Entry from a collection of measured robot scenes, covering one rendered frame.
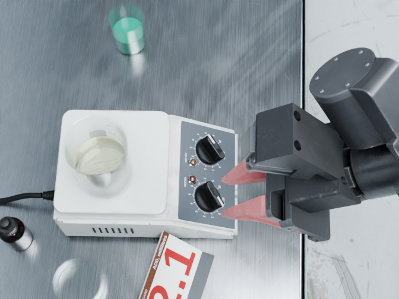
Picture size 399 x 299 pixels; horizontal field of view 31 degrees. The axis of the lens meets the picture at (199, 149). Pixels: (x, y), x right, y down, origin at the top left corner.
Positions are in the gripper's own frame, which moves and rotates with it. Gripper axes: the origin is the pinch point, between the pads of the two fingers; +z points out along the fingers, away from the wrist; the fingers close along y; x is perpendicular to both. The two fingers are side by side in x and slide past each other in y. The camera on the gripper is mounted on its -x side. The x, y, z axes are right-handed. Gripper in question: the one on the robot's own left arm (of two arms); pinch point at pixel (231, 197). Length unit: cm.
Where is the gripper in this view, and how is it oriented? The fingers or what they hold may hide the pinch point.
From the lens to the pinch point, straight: 70.2
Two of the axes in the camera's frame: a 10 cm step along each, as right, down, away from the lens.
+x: 6.5, 3.1, 6.9
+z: -7.6, 2.2, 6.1
